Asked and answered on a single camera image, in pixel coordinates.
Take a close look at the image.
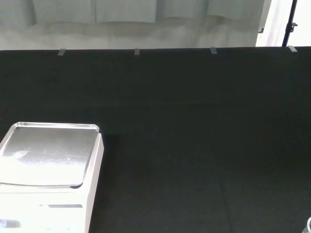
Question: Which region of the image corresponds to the white electronic balance steel pan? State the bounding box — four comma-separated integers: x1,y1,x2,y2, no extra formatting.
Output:
0,121,105,233

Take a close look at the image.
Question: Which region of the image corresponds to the black tripod pole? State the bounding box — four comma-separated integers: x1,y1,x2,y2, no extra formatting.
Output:
281,0,298,47

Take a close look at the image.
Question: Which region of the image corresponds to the black bench cloth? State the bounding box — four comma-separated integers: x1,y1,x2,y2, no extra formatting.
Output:
0,46,311,233

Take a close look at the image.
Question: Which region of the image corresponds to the pale board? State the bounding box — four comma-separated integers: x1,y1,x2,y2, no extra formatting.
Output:
256,0,311,47

